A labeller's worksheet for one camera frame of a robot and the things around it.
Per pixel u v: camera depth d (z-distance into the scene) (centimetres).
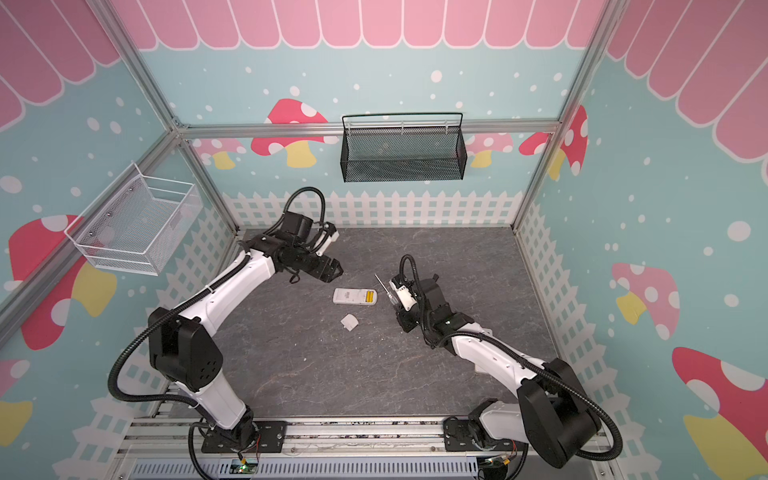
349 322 94
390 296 85
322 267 76
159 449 74
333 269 78
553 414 41
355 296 100
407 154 94
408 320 76
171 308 48
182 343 45
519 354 48
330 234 79
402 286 73
